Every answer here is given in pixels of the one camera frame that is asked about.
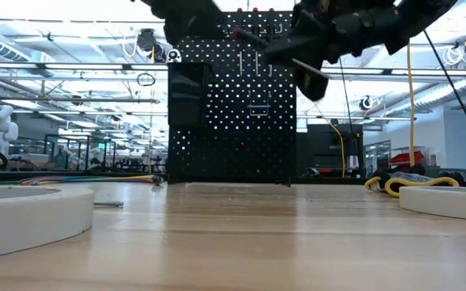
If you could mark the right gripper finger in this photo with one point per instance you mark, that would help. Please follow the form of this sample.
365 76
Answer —
312 83
297 50

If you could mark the silver screwdriver rack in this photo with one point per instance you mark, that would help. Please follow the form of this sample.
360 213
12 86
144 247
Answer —
280 28

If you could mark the black pegboard bin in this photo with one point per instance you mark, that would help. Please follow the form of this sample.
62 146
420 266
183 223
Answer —
188 97

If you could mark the black cabinet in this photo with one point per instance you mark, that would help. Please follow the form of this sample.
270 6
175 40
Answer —
326 153

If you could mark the black perforated pegboard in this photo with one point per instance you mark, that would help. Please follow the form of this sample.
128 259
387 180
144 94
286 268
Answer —
233 153

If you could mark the red storage bin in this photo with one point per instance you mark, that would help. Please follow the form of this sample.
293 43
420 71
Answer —
407 157

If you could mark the black slanted rig pole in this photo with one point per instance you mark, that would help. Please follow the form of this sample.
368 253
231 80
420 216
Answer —
459 99

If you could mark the white masking tape roll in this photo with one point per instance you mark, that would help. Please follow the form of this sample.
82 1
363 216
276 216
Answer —
35 226
447 206

